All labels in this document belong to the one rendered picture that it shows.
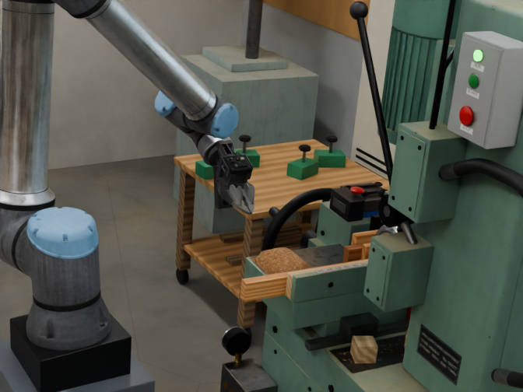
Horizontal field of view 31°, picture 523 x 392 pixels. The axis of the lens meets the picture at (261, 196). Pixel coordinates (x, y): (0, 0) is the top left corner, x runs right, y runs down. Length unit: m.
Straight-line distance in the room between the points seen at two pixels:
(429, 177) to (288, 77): 2.58
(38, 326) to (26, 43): 0.62
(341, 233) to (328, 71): 2.43
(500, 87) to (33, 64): 1.06
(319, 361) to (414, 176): 0.49
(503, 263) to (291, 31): 3.25
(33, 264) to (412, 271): 0.84
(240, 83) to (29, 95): 1.99
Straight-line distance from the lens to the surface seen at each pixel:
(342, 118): 4.38
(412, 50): 1.76
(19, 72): 2.11
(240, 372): 2.11
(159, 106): 2.42
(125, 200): 4.51
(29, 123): 2.13
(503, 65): 1.44
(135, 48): 2.11
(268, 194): 3.29
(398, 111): 1.80
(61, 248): 2.04
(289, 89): 4.13
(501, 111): 1.47
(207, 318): 3.54
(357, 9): 1.78
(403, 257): 1.67
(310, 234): 2.26
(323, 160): 3.57
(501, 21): 1.53
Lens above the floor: 1.77
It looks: 22 degrees down
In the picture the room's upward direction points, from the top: 5 degrees clockwise
